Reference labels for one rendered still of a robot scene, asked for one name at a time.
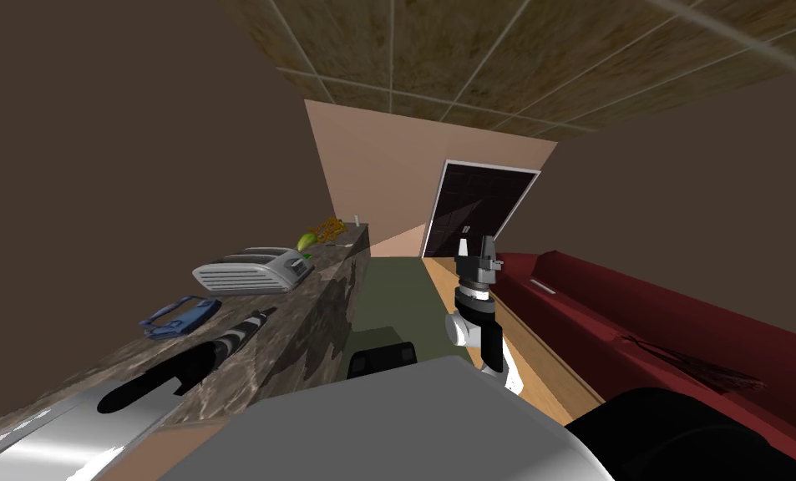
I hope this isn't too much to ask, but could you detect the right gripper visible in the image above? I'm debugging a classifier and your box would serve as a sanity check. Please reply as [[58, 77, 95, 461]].
[[454, 234, 504, 291]]

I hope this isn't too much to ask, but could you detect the dark panelled door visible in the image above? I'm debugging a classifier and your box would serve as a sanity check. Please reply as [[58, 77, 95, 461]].
[[421, 159, 542, 260]]

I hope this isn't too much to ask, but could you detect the silver toaster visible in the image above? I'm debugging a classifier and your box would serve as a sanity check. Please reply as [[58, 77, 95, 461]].
[[191, 246, 316, 297]]

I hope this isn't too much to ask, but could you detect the blue basket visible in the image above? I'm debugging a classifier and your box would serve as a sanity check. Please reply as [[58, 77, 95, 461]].
[[138, 295, 224, 342]]

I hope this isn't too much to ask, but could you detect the orange brown tangled object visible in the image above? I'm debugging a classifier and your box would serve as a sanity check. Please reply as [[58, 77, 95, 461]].
[[310, 216, 351, 244]]

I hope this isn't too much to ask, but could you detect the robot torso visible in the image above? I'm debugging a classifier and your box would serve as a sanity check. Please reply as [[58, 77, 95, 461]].
[[160, 342, 616, 481]]

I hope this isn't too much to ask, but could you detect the dark red cabinet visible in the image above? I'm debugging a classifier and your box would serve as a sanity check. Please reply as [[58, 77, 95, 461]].
[[490, 250, 796, 472]]

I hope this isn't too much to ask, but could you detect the silver sink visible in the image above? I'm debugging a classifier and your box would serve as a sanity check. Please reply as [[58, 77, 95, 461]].
[[0, 383, 175, 481]]

